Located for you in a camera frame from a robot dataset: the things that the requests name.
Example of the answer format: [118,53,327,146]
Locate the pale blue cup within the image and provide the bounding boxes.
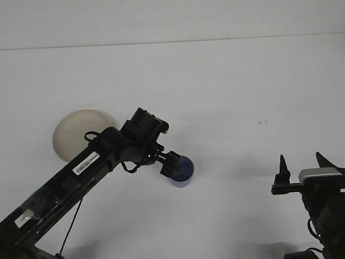
[166,154,197,190]

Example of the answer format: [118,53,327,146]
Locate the pale round plate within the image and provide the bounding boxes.
[50,107,119,163]

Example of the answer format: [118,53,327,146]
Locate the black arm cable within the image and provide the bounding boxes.
[51,126,170,255]
[303,215,345,257]

